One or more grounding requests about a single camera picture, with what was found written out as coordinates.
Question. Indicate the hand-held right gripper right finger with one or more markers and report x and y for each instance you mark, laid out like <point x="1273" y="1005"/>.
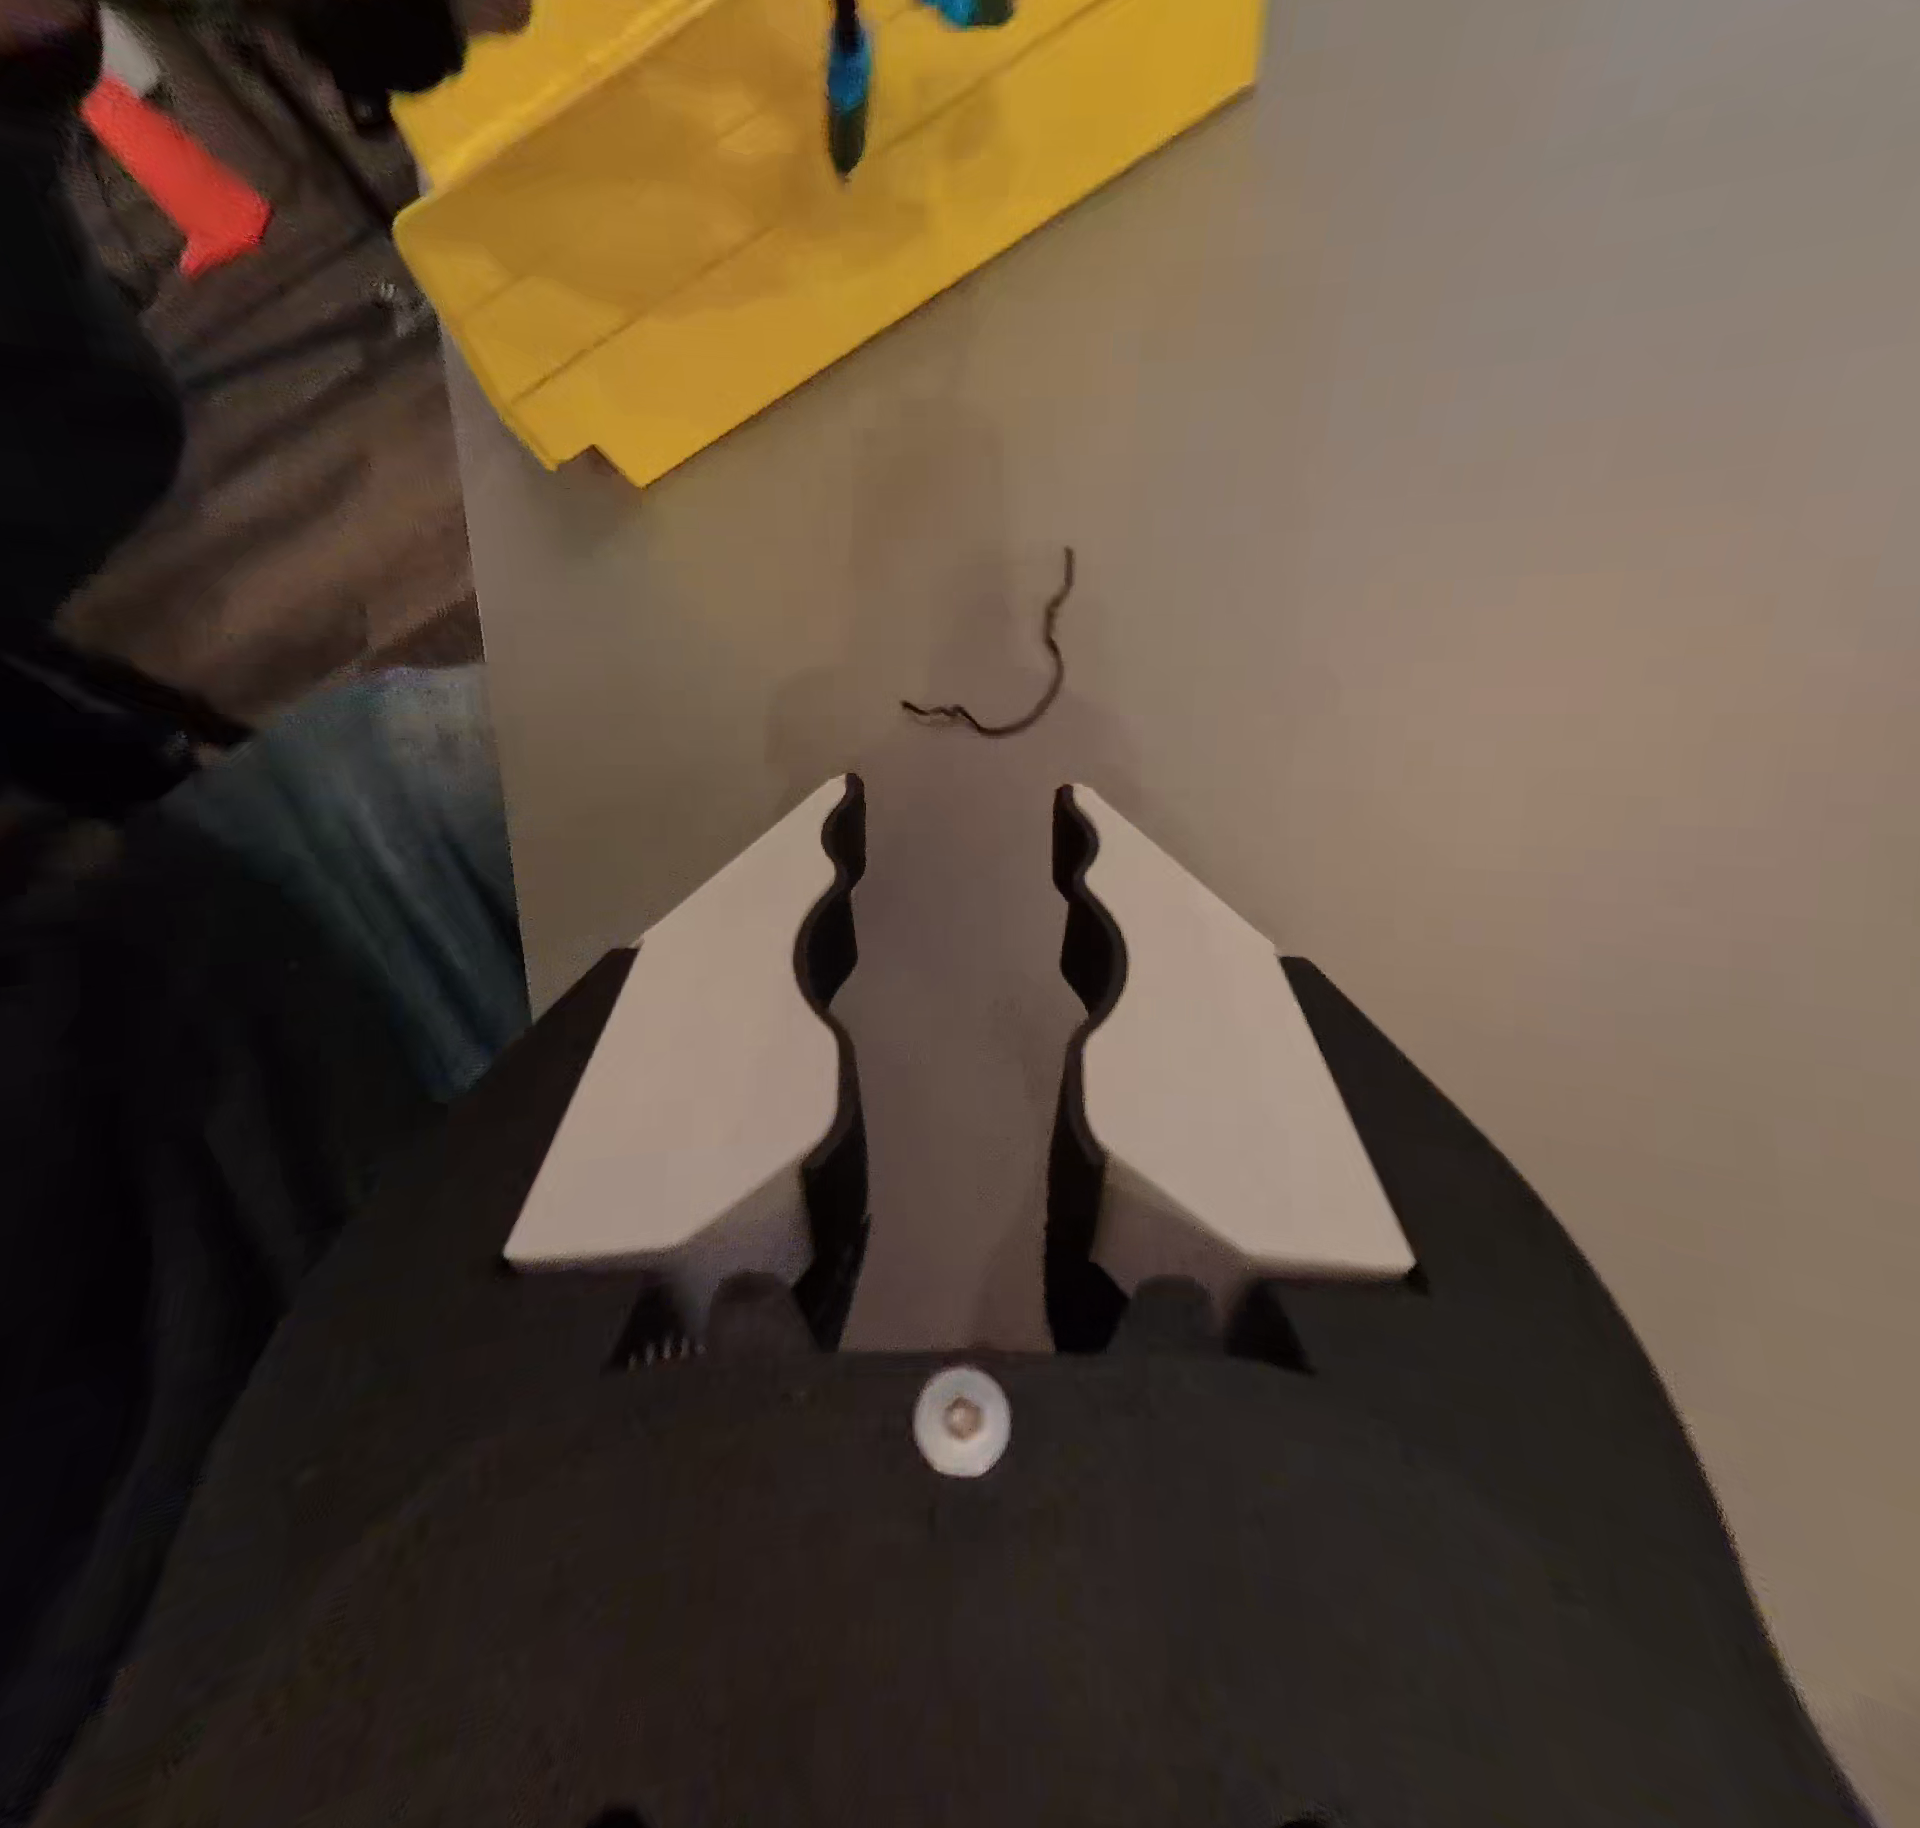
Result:
<point x="1244" y="1110"/>

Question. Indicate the person's blue jeans leg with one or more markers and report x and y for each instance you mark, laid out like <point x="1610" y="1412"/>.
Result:
<point x="362" y="869"/>

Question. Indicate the yellow plastic bin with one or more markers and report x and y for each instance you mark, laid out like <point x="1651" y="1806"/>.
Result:
<point x="903" y="207"/>

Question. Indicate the thin dark twist tie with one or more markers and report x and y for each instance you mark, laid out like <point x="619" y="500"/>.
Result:
<point x="1057" y="628"/>

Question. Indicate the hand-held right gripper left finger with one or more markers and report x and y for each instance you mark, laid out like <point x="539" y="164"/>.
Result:
<point x="672" y="1110"/>

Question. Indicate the orange floor object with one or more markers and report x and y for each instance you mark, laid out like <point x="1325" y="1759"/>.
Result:
<point x="181" y="178"/>

